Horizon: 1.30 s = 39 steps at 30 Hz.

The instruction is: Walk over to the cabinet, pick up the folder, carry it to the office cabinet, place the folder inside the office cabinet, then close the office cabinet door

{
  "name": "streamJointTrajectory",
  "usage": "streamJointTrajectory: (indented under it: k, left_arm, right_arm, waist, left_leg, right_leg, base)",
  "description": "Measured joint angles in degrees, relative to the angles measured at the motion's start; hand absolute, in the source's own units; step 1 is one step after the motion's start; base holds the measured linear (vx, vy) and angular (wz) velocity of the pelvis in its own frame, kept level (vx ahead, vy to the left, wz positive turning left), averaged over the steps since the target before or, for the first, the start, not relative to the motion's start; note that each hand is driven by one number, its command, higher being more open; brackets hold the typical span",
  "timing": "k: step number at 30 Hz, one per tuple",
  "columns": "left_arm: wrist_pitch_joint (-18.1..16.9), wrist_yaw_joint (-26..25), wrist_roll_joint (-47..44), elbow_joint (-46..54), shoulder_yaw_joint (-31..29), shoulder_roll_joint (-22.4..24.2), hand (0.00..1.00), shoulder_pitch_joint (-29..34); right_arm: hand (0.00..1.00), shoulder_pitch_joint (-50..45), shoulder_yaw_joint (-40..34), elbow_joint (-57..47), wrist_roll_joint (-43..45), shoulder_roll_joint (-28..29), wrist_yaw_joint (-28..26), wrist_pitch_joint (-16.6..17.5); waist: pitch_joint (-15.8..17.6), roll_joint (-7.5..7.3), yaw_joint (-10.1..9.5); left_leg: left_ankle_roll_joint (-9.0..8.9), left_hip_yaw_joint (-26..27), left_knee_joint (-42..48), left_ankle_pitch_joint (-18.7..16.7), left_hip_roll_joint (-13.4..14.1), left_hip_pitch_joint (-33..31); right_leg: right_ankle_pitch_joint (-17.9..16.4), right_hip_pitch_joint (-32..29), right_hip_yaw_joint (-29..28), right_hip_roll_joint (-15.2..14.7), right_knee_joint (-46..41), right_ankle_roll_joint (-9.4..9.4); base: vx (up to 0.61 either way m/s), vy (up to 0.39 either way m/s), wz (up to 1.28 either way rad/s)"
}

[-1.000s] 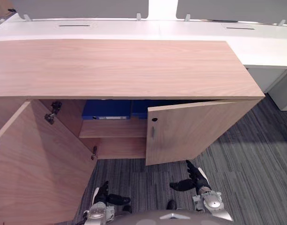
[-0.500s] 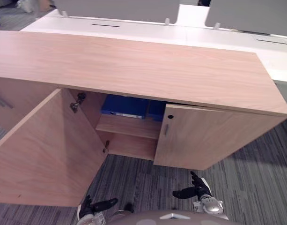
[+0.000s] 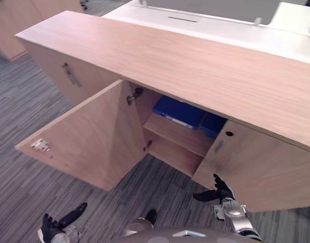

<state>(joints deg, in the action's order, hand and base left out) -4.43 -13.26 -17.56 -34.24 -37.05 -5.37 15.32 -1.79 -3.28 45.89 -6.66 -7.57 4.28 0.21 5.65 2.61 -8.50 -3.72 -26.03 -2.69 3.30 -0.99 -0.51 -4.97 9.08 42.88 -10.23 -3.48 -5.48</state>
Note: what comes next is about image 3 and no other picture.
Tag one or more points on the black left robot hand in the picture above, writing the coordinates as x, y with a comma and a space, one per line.
50, 225

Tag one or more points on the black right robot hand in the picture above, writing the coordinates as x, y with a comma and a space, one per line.
220, 190

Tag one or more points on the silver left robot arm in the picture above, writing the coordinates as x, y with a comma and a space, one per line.
68, 234

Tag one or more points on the closed wooden door with keyhole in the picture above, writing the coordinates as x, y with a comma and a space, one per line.
258, 167

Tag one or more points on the plain blue folder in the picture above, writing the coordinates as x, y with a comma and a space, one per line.
211, 125

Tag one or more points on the wooden inner cabinet shelf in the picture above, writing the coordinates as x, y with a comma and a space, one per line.
177, 136

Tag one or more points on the metal door hinge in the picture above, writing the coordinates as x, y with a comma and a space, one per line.
147, 145
134, 95

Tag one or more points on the blue folder with white label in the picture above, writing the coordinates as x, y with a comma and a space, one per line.
178, 112

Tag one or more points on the open wooden cabinet door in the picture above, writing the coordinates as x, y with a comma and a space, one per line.
91, 141

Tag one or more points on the low wooden office cabinet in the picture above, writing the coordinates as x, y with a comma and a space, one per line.
185, 83

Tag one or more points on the white office desk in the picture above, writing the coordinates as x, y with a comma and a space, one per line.
220, 27

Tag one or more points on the tall wooden background cabinet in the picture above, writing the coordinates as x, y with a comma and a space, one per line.
13, 25

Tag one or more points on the silver robot torso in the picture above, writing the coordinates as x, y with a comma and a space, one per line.
170, 235

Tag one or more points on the white lock plate red mark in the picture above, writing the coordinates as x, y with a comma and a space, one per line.
41, 145

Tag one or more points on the silver robot leg with dark foot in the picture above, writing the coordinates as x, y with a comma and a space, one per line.
142, 222

